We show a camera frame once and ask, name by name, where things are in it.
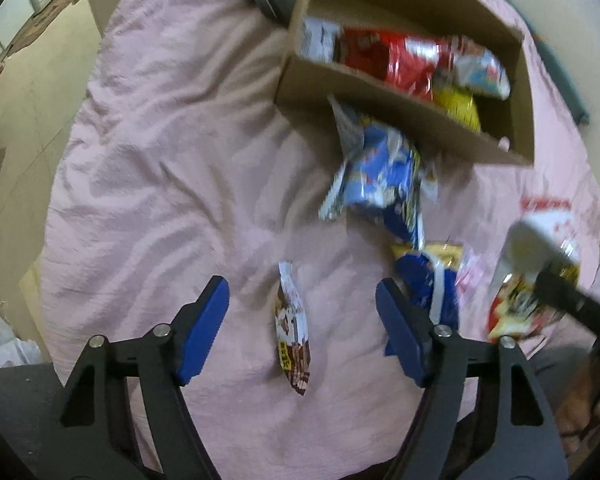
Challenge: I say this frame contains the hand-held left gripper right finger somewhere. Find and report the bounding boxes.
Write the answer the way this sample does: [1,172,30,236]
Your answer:
[375,278,568,480]

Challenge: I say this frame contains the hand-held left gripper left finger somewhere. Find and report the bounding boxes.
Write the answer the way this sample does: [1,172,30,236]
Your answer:
[59,275,230,480]

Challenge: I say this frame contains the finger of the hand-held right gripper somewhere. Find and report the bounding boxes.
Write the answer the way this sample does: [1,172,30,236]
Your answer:
[535,270,600,342]

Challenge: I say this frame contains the dark blue snack packet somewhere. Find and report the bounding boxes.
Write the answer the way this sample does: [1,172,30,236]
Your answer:
[392,252,461,331]

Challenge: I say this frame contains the white snack packet red edge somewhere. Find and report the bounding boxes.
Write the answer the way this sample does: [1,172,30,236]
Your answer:
[487,195,581,343]

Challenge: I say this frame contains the brown chocolate snack packet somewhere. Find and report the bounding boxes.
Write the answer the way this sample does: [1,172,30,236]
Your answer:
[275,260,313,397]

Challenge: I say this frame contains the blue snack bag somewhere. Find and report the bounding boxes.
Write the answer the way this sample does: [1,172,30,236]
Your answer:
[319,95,440,253]

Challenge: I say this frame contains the small yellow green snack packet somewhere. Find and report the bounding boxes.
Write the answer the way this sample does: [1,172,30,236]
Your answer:
[432,85,482,133]

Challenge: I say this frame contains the light blue cartoon snack packet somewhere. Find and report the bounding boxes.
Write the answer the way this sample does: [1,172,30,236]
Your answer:
[447,35,511,101]

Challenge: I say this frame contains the cardboard box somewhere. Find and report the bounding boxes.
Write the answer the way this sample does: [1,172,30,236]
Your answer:
[274,0,536,167]

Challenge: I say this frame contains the red snack bag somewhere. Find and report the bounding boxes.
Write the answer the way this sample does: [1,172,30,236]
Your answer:
[339,27,448,101]

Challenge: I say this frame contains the person's right hand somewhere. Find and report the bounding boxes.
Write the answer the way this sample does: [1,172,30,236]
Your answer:
[560,352,600,438]

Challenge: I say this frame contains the pink bedsheet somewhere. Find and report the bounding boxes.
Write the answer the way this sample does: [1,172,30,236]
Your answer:
[40,0,600,480]

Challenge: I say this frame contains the white plastic bags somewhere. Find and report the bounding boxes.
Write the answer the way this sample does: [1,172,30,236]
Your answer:
[0,312,43,371]

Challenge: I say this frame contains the person's grey trouser leg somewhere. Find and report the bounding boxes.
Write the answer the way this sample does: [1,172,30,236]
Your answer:
[0,362,68,480]

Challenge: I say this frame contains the teal cushion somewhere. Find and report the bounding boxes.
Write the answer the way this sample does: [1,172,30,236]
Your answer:
[497,0,592,128]

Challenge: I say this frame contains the brown patterned rug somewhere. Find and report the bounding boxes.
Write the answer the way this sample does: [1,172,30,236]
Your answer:
[2,0,88,56]

